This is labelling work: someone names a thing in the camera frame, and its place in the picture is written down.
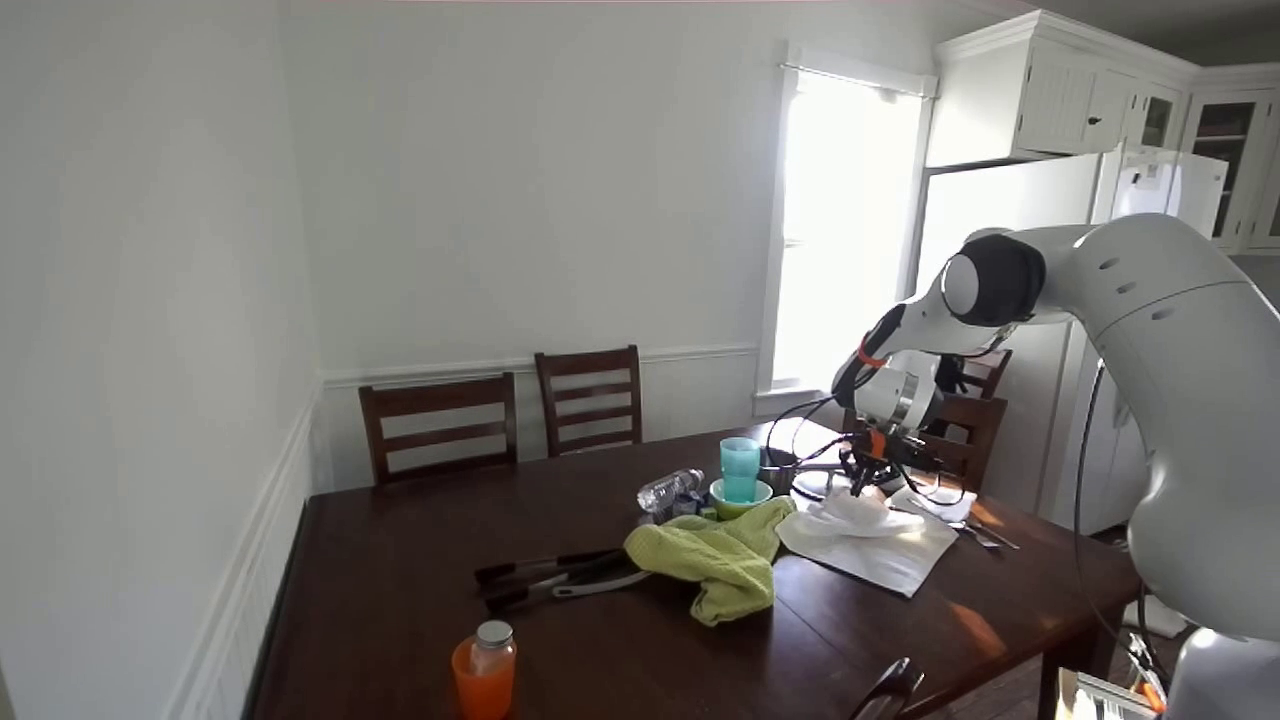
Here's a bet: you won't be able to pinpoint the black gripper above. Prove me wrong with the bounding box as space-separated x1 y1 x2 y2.
845 420 915 496

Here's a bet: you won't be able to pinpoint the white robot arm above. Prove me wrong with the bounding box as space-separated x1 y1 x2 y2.
832 210 1280 639

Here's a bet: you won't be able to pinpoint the small crumpled white napkin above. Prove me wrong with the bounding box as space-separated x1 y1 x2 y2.
915 484 975 524

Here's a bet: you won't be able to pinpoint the glass pan lid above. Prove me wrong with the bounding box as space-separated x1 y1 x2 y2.
792 462 850 503

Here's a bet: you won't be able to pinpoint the small steel pot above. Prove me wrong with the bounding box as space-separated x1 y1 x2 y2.
759 448 802 496

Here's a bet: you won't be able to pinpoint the far side wooden chair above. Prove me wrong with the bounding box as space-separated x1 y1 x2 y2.
921 347 1014 489

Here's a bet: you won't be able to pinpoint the teal plastic cup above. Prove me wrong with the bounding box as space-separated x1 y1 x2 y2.
719 437 759 480

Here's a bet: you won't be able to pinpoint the teal bowl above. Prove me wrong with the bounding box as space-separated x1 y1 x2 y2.
709 480 771 517

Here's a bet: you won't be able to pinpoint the green cloth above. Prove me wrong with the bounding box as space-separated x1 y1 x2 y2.
624 501 797 626

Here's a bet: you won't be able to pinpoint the white refrigerator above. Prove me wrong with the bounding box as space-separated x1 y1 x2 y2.
915 149 1227 536

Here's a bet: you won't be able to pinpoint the clear plastic bag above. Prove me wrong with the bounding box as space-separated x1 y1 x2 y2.
636 466 709 518

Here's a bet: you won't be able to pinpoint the near chair back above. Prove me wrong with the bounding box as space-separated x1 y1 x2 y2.
850 656 926 720

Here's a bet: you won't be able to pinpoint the right dark wooden chair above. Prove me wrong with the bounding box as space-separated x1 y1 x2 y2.
536 344 644 457

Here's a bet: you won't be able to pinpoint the dark wooden chair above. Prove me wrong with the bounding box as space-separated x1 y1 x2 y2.
362 373 516 484
536 344 644 457

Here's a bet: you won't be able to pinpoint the black tongs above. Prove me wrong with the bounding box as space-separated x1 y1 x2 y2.
473 546 644 614

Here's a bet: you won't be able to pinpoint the white upper cabinet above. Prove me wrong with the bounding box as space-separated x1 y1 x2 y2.
930 10 1280 256

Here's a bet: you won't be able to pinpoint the orange juice bottle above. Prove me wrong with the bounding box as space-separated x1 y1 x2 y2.
453 618 516 720

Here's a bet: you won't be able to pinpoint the left dark wooden chair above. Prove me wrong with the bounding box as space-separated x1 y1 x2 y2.
362 373 516 484

